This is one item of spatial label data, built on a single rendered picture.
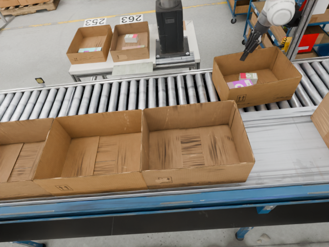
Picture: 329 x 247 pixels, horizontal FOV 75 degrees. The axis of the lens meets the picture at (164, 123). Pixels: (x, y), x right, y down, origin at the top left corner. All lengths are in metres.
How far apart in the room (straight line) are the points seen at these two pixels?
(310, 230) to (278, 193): 1.04
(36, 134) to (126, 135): 0.43
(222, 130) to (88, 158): 0.63
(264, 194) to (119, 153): 0.61
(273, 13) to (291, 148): 0.58
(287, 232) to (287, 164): 0.92
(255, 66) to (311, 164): 0.75
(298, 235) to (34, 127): 1.77
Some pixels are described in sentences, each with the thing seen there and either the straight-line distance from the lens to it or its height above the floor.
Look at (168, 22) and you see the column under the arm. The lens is 1.58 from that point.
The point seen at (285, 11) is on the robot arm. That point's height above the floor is 1.26.
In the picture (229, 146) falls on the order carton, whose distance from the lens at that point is 0.99.
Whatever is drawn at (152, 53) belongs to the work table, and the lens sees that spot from 1.75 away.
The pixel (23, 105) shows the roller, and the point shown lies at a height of 0.74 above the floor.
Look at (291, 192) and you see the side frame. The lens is 0.94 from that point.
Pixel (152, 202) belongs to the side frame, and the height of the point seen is 0.91.
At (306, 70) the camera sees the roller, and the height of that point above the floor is 0.74.
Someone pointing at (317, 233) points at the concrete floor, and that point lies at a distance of 1.96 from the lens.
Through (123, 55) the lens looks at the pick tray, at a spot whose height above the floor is 0.81.
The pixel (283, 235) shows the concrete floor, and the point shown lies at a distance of 1.86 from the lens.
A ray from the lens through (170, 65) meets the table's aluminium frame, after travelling 1.66.
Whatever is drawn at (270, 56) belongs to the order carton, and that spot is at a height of 0.85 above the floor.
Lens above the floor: 1.72
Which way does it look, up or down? 52 degrees down
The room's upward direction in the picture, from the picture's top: 9 degrees counter-clockwise
